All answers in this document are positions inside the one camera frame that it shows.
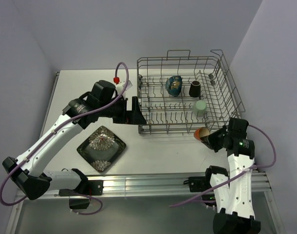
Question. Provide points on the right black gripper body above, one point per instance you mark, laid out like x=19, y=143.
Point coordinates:
x=222, y=133

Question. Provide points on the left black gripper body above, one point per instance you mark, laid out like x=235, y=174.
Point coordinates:
x=118, y=111

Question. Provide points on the small orange cup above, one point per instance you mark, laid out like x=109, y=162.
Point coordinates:
x=201, y=132

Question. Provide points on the mint green cup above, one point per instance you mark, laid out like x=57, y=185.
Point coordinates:
x=199, y=108

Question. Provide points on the blue patterned bowl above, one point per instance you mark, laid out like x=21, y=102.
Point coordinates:
x=174, y=85

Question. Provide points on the black ceramic mug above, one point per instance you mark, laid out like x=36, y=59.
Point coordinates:
x=195, y=89

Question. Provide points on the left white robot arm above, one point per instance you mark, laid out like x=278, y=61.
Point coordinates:
x=28, y=171

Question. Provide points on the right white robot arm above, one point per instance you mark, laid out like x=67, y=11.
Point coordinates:
x=232, y=188

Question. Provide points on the black floral square plate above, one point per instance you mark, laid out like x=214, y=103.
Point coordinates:
x=102, y=149

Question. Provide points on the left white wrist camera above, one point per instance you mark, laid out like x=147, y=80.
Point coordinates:
x=120, y=85

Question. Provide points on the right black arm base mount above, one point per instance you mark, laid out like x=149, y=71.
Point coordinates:
x=199, y=183

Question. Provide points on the grey wire dish rack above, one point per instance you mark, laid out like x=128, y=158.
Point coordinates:
x=166, y=114

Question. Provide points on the aluminium table edge rail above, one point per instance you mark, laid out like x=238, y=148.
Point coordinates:
x=141, y=185

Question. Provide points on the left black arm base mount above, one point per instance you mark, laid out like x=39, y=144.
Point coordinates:
x=90, y=187

